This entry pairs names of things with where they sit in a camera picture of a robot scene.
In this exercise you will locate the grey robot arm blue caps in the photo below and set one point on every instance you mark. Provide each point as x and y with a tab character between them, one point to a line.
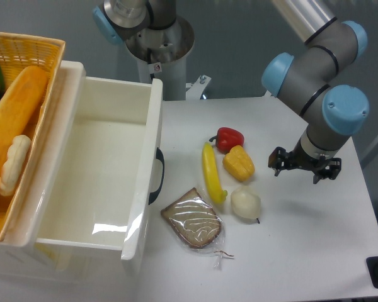
332	114

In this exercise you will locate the bread slice in plastic bag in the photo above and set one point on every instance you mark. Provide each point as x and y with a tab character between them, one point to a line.
197	226

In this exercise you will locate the white open drawer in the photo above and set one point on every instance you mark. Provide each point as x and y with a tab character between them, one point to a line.
93	177

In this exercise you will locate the yellow bell pepper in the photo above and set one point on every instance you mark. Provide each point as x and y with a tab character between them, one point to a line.
239	164

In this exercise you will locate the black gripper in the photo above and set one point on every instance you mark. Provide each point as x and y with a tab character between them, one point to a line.
322	168

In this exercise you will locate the small pale bread roll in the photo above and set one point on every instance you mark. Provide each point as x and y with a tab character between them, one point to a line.
11	169

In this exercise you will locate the yellow banana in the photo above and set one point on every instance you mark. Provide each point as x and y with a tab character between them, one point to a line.
211	175

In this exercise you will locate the red bell pepper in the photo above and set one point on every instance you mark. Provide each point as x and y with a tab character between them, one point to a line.
227	138

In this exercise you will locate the pale white pear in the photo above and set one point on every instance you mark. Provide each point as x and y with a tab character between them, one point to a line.
246	203

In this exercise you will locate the orange baguette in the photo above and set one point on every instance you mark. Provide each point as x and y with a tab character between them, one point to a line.
18	104

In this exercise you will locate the yellow woven basket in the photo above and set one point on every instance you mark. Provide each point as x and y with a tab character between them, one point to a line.
17	52

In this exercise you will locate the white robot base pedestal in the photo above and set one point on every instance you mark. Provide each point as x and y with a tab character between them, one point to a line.
158	39

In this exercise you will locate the white drawer cabinet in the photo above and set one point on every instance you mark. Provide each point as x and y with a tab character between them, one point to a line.
70	271

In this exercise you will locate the black drawer handle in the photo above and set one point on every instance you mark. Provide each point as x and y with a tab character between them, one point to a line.
157	176

